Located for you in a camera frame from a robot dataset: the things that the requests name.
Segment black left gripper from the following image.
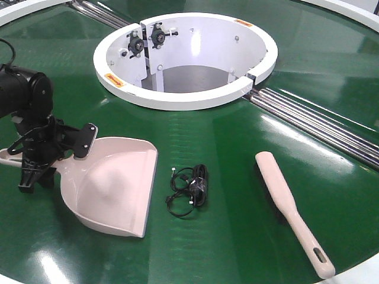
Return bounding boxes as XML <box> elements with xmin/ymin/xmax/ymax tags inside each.
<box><xmin>7</xmin><ymin>115</ymin><xmax>74</xmax><ymax>193</ymax></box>

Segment pink plastic dustpan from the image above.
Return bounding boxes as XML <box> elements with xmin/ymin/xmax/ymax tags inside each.
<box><xmin>0</xmin><ymin>136</ymin><xmax>159</xmax><ymax>238</ymax></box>

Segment black cable bundle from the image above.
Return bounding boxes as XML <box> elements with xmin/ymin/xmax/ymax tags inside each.
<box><xmin>165</xmin><ymin>164</ymin><xmax>210</xmax><ymax>217</ymax></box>

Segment pink hand brush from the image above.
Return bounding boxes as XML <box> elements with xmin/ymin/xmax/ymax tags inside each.
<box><xmin>255</xmin><ymin>151</ymin><xmax>335</xmax><ymax>279</ymax></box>

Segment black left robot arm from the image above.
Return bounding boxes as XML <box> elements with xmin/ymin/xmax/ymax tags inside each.
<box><xmin>1</xmin><ymin>64</ymin><xmax>78</xmax><ymax>193</ymax></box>

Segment orange arrow sticker front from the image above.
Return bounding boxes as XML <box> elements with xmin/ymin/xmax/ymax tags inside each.
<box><xmin>105</xmin><ymin>73</ymin><xmax>125</xmax><ymax>88</ymax></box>

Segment white outer rim left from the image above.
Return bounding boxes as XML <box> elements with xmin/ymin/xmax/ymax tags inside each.
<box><xmin>1</xmin><ymin>0</ymin><xmax>68</xmax><ymax>26</ymax></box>

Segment white rim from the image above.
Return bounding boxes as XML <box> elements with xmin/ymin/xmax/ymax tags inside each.
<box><xmin>302</xmin><ymin>0</ymin><xmax>378</xmax><ymax>33</ymax></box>
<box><xmin>1</xmin><ymin>0</ymin><xmax>68</xmax><ymax>26</ymax></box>

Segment steel rollers top left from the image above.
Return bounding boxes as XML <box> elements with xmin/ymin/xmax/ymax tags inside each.
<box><xmin>68</xmin><ymin>1</ymin><xmax>131</xmax><ymax>30</ymax></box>

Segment white outer rim right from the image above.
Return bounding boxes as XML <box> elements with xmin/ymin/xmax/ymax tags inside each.
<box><xmin>302</xmin><ymin>0</ymin><xmax>378</xmax><ymax>33</ymax></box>

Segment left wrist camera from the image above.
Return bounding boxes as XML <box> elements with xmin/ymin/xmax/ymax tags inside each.
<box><xmin>62</xmin><ymin>123</ymin><xmax>98</xmax><ymax>159</ymax></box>

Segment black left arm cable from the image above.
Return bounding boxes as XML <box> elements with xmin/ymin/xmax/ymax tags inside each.
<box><xmin>0</xmin><ymin>38</ymin><xmax>16</xmax><ymax>72</ymax></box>

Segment left black bearing mount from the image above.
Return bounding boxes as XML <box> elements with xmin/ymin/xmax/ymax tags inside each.
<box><xmin>128</xmin><ymin>30</ymin><xmax>144</xmax><ymax>58</ymax></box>

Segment black bearing mount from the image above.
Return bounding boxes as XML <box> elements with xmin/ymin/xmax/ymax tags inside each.
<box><xmin>150</xmin><ymin>22</ymin><xmax>179</xmax><ymax>49</ymax></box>
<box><xmin>128</xmin><ymin>30</ymin><xmax>144</xmax><ymax>58</ymax></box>

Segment right black bearing mount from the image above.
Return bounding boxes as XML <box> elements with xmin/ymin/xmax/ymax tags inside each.
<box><xmin>150</xmin><ymin>22</ymin><xmax>179</xmax><ymax>49</ymax></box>

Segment white central ring housing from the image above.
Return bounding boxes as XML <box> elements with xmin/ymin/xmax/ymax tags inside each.
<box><xmin>93</xmin><ymin>12</ymin><xmax>278</xmax><ymax>111</ymax></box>

